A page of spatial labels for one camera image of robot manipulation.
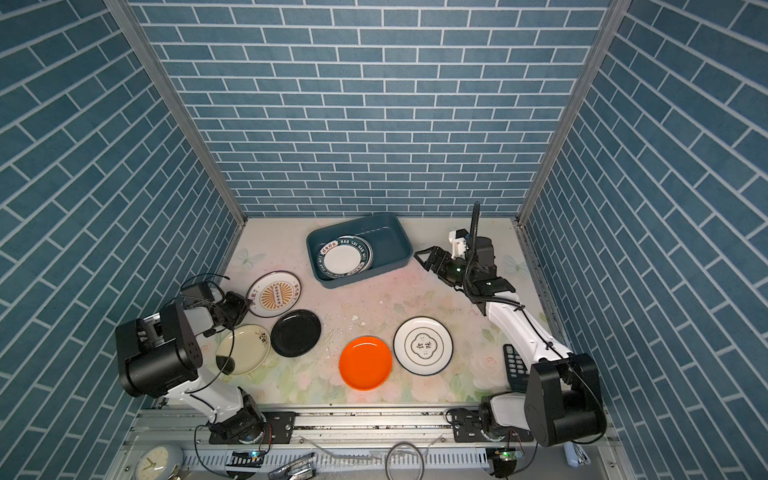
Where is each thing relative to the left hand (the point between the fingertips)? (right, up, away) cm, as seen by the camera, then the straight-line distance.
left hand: (250, 298), depth 96 cm
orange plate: (+38, -17, -10) cm, 43 cm away
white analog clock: (-6, -31, -30) cm, 44 cm away
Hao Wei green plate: (+29, +13, +10) cm, 33 cm away
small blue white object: (+90, -32, -26) cm, 99 cm away
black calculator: (+81, -18, -14) cm, 84 cm away
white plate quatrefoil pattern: (+55, -13, -8) cm, 57 cm away
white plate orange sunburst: (+6, +1, +3) cm, 7 cm away
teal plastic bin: (+43, +21, +20) cm, 52 cm away
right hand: (+54, +14, -14) cm, 58 cm away
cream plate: (+3, -13, -7) cm, 15 cm away
